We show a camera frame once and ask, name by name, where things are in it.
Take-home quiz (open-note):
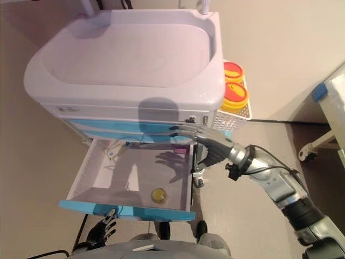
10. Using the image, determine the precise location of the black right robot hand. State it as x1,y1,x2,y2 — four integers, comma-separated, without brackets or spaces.
168,122,235,173

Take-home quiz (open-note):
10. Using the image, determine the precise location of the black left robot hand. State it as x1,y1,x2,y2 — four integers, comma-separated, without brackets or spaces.
86,207,119,248

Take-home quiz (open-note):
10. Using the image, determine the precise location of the large blue-front cart drawer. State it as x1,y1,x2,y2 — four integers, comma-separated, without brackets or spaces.
58,137,199,222

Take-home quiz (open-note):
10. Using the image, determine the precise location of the yellow medicine jar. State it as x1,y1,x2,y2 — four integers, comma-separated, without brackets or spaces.
150,188,168,203

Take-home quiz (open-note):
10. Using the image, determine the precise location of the slim blue-front cart drawer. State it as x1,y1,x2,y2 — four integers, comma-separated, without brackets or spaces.
79,129,189,142
66,118,189,134

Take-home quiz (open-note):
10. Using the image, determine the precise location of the white mesh basket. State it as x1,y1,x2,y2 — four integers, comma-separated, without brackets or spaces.
211,59,253,133

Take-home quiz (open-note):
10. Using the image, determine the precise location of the cart caster wheel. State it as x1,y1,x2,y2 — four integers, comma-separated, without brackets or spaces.
192,172,205,187

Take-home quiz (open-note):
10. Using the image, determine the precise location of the grey robot torso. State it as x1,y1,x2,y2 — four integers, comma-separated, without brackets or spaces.
67,238,231,259

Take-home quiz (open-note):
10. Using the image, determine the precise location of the yellow sharps container red lid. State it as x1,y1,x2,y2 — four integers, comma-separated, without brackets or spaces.
220,81,250,111
223,61,245,84

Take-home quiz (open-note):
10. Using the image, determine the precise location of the grey right robot leg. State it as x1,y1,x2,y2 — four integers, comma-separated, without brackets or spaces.
195,220,230,250

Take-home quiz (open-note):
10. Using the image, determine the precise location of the bed caster wheel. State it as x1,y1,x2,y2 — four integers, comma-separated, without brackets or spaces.
298,147,318,162

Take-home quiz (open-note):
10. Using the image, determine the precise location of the white hospital bed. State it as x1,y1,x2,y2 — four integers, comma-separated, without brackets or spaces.
298,61,345,173

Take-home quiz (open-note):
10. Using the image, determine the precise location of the white medical cart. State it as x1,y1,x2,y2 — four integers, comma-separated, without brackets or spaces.
23,9,226,189

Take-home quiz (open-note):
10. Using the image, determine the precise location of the metal IV pole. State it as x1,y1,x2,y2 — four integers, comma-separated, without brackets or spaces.
198,0,211,16

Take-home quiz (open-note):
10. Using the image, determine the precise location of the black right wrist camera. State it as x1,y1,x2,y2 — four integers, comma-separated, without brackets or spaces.
225,161,240,181

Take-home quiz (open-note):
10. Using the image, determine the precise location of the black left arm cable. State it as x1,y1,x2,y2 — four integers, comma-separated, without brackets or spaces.
26,250,71,259

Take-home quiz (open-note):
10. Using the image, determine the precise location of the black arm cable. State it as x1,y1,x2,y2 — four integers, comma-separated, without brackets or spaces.
249,145,301,176
26,250,71,259

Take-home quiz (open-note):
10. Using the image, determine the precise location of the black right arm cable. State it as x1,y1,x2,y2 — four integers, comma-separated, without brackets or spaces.
249,145,301,176

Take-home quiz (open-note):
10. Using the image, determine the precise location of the blue bed corner bracket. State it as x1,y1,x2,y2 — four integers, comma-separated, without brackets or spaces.
312,83,328,102

